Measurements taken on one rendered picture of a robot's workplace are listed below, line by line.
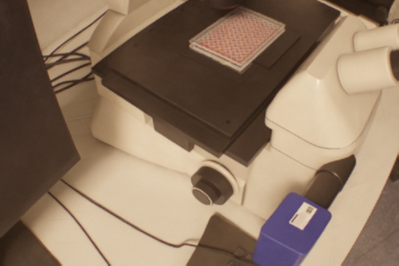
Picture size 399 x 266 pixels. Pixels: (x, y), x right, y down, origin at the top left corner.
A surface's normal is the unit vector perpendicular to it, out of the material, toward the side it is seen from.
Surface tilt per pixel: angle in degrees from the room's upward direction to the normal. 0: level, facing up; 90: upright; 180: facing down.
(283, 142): 90
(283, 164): 90
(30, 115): 86
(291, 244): 0
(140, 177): 0
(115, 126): 48
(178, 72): 0
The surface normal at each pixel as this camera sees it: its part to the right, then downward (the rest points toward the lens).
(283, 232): -0.02, -0.67
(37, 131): 0.78, 0.40
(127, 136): -0.47, 0.00
